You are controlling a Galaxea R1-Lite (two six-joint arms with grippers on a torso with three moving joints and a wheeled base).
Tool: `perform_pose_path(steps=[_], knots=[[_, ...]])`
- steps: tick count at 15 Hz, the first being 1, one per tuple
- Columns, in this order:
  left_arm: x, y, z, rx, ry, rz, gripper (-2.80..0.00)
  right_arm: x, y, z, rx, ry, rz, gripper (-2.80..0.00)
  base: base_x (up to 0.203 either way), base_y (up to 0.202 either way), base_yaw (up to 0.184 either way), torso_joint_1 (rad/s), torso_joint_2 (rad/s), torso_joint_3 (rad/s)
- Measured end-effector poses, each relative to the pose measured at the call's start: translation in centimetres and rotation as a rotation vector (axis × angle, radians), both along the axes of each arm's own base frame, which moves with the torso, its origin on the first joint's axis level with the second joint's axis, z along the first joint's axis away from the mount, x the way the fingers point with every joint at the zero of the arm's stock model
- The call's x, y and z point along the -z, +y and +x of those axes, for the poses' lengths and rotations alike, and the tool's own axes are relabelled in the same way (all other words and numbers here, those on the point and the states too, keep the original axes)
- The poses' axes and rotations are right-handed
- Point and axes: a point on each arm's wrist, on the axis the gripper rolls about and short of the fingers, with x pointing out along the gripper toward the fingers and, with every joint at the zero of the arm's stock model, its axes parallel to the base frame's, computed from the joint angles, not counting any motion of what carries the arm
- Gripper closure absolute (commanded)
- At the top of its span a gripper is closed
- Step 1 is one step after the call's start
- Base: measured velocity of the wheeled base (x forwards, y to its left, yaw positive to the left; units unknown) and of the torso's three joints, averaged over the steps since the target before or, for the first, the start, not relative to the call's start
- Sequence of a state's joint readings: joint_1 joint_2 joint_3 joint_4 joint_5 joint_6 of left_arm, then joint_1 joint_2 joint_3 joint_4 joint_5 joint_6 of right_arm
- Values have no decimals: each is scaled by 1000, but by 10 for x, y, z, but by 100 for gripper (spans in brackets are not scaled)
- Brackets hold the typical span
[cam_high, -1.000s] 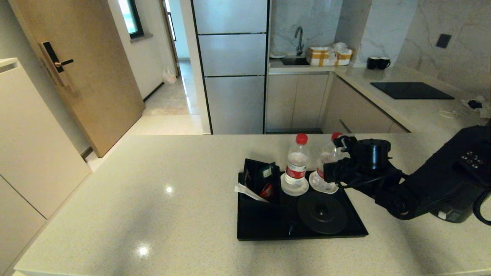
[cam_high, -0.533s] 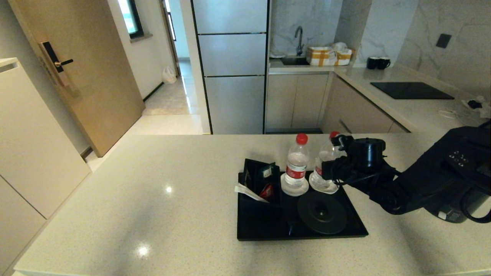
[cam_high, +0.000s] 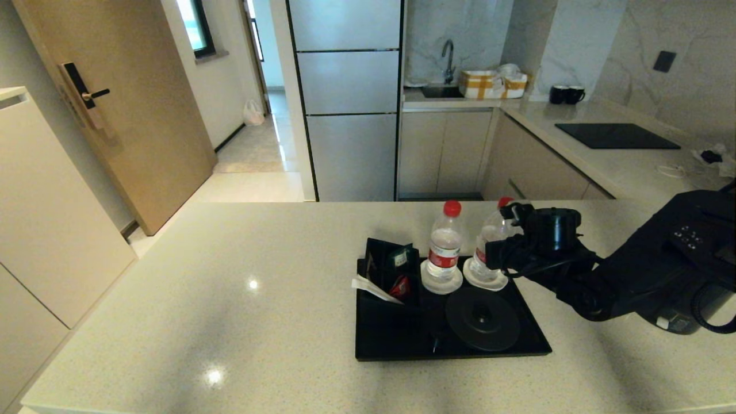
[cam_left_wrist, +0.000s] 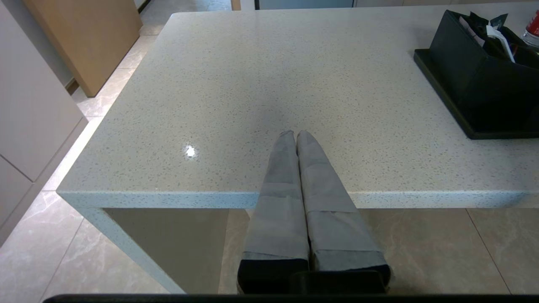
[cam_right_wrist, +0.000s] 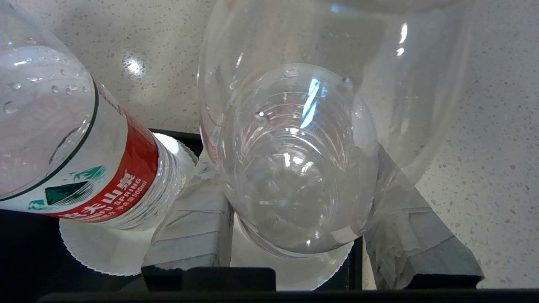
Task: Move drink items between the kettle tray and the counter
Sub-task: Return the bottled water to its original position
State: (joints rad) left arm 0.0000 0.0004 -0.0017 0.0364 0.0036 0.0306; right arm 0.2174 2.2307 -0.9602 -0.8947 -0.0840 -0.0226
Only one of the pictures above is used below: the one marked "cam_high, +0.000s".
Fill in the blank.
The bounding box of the black electric kettle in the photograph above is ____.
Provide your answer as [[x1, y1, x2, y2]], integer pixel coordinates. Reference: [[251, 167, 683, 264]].
[[649, 286, 720, 336]]

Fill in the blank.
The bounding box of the black door lock handle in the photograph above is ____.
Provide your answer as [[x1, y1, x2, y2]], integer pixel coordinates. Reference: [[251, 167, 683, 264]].
[[59, 62, 111, 131]]

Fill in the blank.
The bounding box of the beige counter base cabinet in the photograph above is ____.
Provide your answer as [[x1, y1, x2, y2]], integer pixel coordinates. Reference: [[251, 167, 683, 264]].
[[482, 112, 615, 201]]

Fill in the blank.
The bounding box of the white crumpled cloth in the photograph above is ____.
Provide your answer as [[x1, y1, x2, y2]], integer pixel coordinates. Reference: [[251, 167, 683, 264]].
[[691, 142, 736, 178]]

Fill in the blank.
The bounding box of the dark framed window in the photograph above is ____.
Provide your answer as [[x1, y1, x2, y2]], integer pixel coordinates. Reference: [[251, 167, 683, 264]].
[[175, 0, 218, 60]]

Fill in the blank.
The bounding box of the black organizer box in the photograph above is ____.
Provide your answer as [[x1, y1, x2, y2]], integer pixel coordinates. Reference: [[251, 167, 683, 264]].
[[364, 237, 424, 314]]

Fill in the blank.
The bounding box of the round white coaster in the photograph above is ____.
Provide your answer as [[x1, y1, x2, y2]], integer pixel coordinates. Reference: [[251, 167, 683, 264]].
[[420, 258, 463, 295], [463, 258, 509, 292]]

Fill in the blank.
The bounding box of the green tea packet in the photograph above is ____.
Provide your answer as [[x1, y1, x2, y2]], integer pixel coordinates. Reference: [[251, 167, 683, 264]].
[[386, 244, 413, 268]]

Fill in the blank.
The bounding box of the clear water bottle red cap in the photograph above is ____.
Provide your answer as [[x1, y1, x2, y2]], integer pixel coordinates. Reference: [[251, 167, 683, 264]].
[[425, 200, 464, 286], [473, 197, 521, 283]]

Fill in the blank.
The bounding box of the cardboard box yellow tape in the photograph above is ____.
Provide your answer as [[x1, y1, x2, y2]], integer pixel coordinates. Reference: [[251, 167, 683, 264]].
[[458, 63, 528, 100]]

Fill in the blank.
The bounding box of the black induction cooktop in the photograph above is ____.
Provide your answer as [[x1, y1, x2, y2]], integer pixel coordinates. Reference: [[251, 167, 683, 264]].
[[555, 122, 682, 150]]

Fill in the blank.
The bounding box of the white plastic bag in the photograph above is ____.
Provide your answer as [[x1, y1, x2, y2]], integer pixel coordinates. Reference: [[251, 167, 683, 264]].
[[243, 100, 266, 127]]

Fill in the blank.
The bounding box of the beige sink base cabinet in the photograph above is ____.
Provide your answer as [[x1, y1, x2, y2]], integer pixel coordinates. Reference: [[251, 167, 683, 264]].
[[398, 109, 496, 201]]

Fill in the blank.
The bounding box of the white tall cabinet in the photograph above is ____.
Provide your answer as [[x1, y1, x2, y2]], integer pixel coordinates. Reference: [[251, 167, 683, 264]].
[[0, 87, 139, 414]]

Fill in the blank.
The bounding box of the steel sink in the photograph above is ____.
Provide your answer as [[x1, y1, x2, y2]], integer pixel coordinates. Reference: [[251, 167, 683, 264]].
[[420, 85, 465, 99]]

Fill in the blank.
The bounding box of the black round kettle base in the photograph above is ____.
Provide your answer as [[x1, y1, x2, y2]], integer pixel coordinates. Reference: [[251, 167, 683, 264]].
[[446, 286, 521, 352]]

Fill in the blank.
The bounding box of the dark kitchen faucet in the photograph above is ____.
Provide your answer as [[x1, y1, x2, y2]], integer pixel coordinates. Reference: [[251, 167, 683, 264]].
[[441, 39, 457, 85]]

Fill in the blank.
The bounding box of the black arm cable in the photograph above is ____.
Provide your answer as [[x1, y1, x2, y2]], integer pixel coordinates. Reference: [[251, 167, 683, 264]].
[[509, 253, 736, 335]]

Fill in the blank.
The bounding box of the black rectangular tray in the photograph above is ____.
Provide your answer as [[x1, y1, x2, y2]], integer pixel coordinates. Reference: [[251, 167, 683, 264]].
[[355, 255, 553, 362]]

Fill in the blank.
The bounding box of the wooden door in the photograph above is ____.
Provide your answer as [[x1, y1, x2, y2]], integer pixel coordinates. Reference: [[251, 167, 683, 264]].
[[13, 0, 218, 236]]

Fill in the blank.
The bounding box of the silver refrigerator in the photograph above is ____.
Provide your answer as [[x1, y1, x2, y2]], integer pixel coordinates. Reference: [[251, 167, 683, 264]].
[[286, 0, 403, 202]]

